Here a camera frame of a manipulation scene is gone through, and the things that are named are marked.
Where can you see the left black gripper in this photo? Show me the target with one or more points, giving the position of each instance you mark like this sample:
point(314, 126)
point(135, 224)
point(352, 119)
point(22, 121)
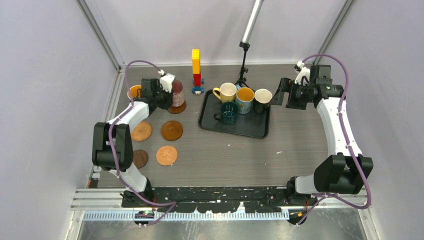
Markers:
point(168, 102)

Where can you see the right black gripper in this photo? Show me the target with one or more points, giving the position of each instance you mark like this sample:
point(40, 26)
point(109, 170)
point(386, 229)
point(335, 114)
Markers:
point(286, 85)

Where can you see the pink ghost mug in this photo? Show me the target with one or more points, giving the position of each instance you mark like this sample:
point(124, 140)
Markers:
point(178, 97)

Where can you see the floral white mug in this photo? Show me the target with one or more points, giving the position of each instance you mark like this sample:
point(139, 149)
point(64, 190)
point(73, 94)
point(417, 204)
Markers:
point(134, 92)

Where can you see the rattan coaster front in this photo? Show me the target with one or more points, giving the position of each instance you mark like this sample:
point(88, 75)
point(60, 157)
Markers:
point(141, 132)

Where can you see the rattan coaster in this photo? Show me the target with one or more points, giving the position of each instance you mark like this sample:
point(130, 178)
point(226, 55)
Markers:
point(166, 155)
point(141, 132)

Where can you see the cream yellow mug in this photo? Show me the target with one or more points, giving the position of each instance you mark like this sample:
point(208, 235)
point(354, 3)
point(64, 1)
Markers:
point(226, 92)

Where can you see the dark green mug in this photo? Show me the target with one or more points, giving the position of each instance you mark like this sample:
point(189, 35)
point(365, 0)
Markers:
point(228, 113)

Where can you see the dark brown wooden coaster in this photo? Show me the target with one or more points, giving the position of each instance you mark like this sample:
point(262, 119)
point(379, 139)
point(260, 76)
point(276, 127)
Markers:
point(140, 158)

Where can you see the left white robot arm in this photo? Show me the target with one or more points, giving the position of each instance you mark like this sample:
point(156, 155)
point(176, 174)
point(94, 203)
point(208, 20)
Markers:
point(112, 147)

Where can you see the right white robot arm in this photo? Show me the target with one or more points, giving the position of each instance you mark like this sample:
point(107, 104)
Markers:
point(342, 171)

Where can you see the black white-inside mug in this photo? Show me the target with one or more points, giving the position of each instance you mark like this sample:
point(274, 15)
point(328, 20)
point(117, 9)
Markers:
point(262, 99)

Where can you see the toy brick tower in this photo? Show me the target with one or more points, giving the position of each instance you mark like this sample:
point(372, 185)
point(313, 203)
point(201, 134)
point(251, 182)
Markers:
point(198, 81)

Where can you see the blue patterned mug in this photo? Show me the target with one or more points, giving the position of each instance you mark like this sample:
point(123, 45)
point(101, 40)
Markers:
point(244, 99)

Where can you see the black tripod stand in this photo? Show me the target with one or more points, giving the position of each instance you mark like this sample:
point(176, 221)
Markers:
point(242, 80)

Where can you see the black serving tray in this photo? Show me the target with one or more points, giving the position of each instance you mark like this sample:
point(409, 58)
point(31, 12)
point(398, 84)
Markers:
point(252, 124)

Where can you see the silver metal pole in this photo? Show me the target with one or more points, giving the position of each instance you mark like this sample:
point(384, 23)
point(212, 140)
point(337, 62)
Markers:
point(251, 21)

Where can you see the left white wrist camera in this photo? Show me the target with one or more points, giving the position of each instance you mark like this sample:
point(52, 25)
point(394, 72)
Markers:
point(166, 81)

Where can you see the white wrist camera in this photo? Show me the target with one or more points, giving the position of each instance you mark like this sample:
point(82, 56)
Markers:
point(166, 81)
point(303, 74)

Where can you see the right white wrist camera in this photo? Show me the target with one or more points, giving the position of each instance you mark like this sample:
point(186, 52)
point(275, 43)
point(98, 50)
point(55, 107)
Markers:
point(303, 74)

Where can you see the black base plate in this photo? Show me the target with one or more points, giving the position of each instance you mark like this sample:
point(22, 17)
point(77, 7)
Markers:
point(254, 199)

